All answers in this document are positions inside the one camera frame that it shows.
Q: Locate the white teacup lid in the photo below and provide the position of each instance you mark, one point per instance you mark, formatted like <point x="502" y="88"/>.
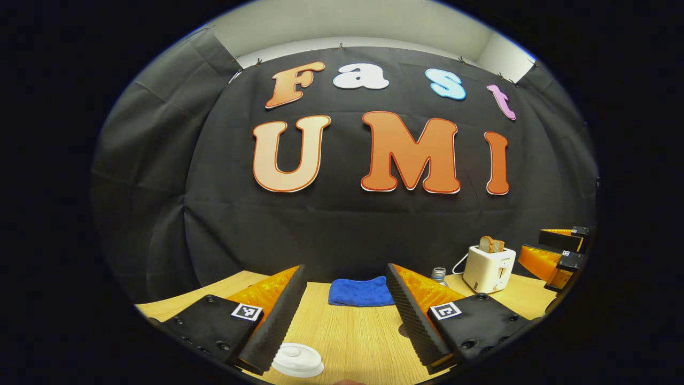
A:
<point x="296" y="361"/>

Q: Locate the blue towel cloth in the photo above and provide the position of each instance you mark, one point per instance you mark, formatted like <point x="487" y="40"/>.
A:
<point x="360" y="293"/>

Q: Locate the toasted bread slice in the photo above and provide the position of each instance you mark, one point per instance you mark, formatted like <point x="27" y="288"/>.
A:
<point x="486" y="245"/>
<point x="499" y="246"/>

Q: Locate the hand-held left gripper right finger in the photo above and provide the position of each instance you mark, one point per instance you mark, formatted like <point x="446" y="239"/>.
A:
<point x="411" y="321"/>

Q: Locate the white toaster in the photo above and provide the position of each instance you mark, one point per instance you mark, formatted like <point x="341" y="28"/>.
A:
<point x="489" y="270"/>

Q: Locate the silver water bottle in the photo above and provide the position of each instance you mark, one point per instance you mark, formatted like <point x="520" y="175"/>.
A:
<point x="439" y="275"/>

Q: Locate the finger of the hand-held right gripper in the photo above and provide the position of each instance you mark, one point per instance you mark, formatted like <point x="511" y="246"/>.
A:
<point x="545" y="262"/>
<point x="561" y="239"/>

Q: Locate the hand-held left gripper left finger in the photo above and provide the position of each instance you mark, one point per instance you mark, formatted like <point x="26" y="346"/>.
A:
<point x="278" y="326"/>

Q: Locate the black backdrop cloth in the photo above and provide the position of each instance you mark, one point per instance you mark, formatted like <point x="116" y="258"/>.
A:
<point x="214" y="187"/>

